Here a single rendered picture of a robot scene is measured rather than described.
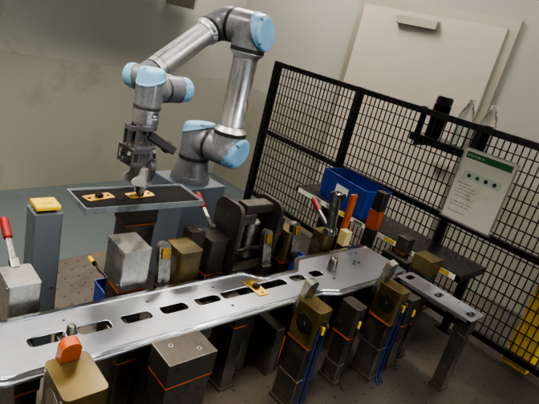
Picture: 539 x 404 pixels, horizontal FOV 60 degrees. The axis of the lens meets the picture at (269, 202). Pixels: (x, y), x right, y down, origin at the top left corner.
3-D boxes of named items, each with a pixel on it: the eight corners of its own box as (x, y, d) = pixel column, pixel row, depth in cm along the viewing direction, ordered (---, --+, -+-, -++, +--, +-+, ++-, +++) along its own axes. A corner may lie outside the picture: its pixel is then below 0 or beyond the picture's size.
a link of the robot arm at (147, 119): (149, 105, 134) (167, 113, 130) (147, 120, 136) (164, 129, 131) (127, 104, 128) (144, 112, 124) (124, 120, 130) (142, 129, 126)
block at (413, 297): (391, 374, 164) (419, 306, 155) (365, 353, 172) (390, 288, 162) (403, 368, 169) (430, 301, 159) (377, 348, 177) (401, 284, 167)
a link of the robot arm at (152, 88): (175, 72, 128) (152, 70, 121) (168, 111, 132) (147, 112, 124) (154, 65, 131) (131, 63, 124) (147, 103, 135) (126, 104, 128)
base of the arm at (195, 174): (162, 172, 181) (166, 148, 178) (192, 171, 192) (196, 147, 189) (186, 187, 172) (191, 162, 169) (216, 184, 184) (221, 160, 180)
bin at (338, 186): (358, 219, 206) (367, 191, 202) (317, 191, 229) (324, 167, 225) (384, 218, 216) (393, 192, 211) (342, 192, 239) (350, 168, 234)
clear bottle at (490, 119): (480, 155, 193) (500, 107, 187) (466, 150, 198) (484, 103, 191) (488, 155, 198) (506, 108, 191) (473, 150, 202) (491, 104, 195)
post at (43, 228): (23, 358, 131) (34, 216, 116) (16, 341, 136) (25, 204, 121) (52, 350, 136) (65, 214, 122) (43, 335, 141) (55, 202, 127)
